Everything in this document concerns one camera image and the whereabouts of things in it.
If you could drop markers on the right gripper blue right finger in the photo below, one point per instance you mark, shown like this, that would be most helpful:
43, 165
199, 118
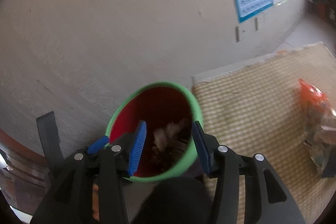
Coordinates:
267, 199

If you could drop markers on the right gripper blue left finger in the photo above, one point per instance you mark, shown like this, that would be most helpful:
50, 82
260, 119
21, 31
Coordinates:
70, 197

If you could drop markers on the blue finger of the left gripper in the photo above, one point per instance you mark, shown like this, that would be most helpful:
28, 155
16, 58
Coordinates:
95, 147

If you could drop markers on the brown paper wrapper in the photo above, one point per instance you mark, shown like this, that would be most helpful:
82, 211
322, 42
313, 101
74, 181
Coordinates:
172, 135

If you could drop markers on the orange snack wrapper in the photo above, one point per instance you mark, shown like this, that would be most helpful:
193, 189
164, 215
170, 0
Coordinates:
312, 99

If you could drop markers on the silver blue foil bag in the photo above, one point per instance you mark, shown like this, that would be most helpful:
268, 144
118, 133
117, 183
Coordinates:
320, 143

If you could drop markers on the green red trash bin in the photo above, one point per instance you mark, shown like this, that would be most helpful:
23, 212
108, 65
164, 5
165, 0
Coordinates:
157, 104

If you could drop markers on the beige checkered tablecloth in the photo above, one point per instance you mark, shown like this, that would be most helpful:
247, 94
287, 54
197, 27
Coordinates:
254, 107

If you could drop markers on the white wall socket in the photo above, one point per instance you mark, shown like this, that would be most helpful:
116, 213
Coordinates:
256, 23

